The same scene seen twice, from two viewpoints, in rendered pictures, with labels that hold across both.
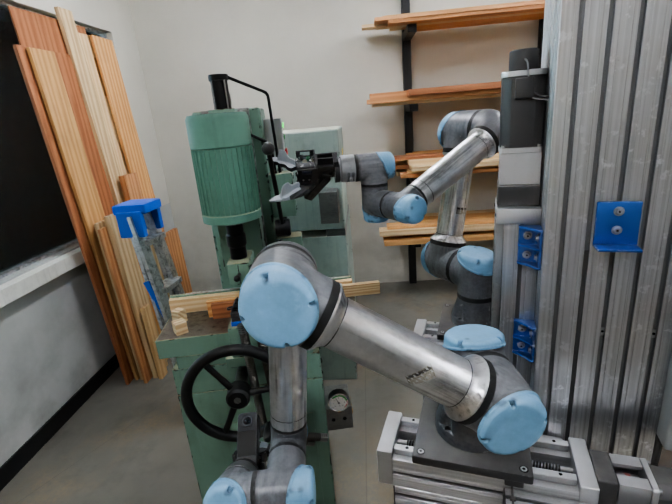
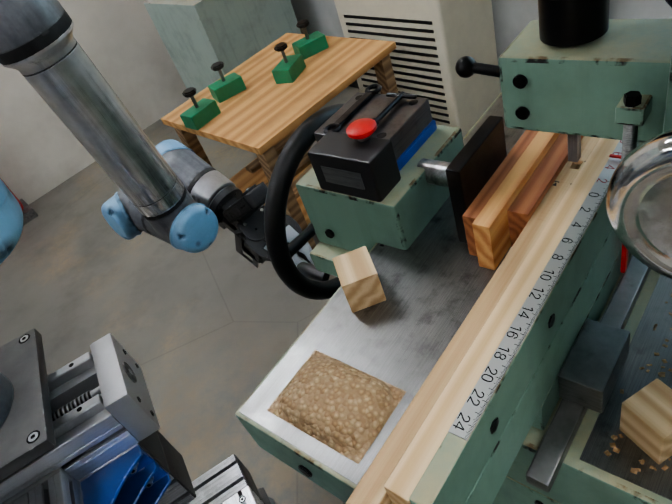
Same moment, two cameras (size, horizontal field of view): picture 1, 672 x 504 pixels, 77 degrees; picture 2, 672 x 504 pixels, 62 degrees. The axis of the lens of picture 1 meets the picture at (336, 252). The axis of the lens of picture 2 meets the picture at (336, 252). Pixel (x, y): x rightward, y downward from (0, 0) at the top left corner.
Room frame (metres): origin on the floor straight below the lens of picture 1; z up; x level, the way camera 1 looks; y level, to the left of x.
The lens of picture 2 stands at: (1.47, -0.12, 1.29)
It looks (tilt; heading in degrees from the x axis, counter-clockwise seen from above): 40 degrees down; 145
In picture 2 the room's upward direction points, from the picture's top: 22 degrees counter-clockwise
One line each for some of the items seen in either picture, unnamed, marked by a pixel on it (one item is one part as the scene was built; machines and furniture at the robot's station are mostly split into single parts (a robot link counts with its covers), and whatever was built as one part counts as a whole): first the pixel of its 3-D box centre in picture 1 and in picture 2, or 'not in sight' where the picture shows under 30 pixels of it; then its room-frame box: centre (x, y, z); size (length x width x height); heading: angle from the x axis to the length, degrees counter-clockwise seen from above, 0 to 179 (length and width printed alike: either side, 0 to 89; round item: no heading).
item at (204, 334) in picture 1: (262, 329); (458, 232); (1.18, 0.25, 0.87); 0.61 x 0.30 x 0.06; 94
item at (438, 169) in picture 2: not in sight; (453, 175); (1.18, 0.25, 0.95); 0.09 x 0.07 x 0.09; 94
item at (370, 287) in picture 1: (295, 296); (502, 300); (1.29, 0.14, 0.92); 0.56 x 0.02 x 0.04; 94
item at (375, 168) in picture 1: (373, 167); not in sight; (1.20, -0.13, 1.33); 0.11 x 0.08 x 0.09; 94
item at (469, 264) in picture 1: (475, 270); not in sight; (1.22, -0.42, 0.98); 0.13 x 0.12 x 0.14; 28
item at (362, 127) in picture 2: not in sight; (361, 128); (1.12, 0.21, 1.02); 0.03 x 0.03 x 0.01
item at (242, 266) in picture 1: (242, 268); (597, 87); (1.30, 0.30, 1.03); 0.14 x 0.07 x 0.09; 4
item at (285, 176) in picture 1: (283, 193); not in sight; (1.50, 0.17, 1.23); 0.09 x 0.08 x 0.15; 4
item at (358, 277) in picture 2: not in sight; (359, 279); (1.16, 0.11, 0.92); 0.04 x 0.04 x 0.04; 54
